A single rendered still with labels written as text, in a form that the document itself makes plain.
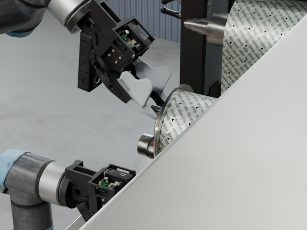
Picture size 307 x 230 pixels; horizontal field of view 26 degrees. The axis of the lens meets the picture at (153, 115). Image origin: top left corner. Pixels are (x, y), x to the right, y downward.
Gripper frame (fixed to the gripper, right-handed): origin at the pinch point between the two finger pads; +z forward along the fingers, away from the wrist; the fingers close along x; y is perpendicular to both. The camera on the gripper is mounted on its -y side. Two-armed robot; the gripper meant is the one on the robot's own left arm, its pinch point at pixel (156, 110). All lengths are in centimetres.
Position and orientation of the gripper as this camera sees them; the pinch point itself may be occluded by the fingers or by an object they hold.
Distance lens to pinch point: 110.7
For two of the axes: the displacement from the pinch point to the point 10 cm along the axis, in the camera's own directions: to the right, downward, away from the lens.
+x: 4.8, -4.0, 7.8
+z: 6.7, 7.4, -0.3
